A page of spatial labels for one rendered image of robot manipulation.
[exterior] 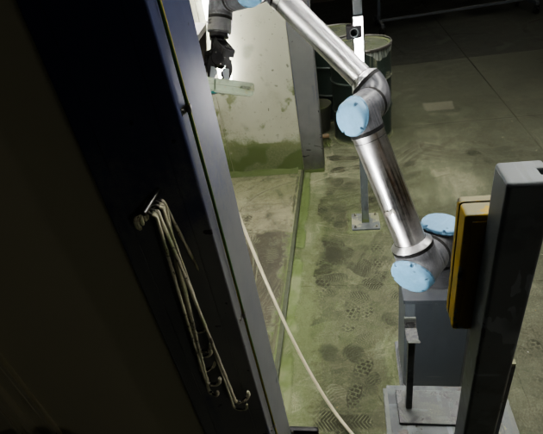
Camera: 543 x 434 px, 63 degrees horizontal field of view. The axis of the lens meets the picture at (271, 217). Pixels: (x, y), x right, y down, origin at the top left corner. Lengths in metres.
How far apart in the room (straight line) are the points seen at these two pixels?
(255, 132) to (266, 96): 0.34
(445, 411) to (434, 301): 0.59
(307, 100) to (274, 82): 0.30
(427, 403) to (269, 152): 2.93
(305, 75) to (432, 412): 2.82
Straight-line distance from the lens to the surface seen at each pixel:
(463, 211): 0.74
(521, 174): 0.66
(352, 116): 1.46
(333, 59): 1.63
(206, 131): 0.80
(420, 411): 1.38
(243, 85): 1.68
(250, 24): 3.61
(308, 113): 3.76
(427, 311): 1.92
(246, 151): 3.98
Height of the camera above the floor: 1.97
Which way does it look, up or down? 34 degrees down
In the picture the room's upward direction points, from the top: 10 degrees counter-clockwise
